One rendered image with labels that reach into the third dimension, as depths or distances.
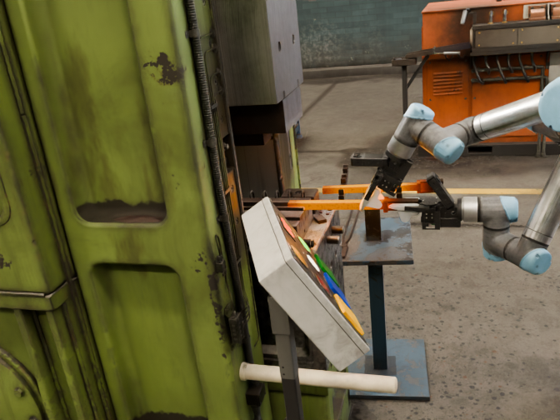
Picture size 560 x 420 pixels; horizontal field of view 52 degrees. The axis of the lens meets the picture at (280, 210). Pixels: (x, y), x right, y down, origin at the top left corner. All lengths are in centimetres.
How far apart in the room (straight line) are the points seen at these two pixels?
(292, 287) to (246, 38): 73
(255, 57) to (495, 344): 187
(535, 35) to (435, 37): 78
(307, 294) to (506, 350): 186
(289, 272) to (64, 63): 83
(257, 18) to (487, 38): 369
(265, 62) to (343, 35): 796
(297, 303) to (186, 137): 51
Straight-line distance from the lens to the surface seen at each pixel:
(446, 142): 163
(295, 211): 183
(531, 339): 297
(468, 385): 267
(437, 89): 532
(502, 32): 510
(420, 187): 214
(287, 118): 166
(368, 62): 949
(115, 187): 162
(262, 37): 156
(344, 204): 180
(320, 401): 207
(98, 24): 152
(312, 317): 115
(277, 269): 109
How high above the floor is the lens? 169
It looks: 22 degrees down
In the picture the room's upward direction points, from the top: 7 degrees counter-clockwise
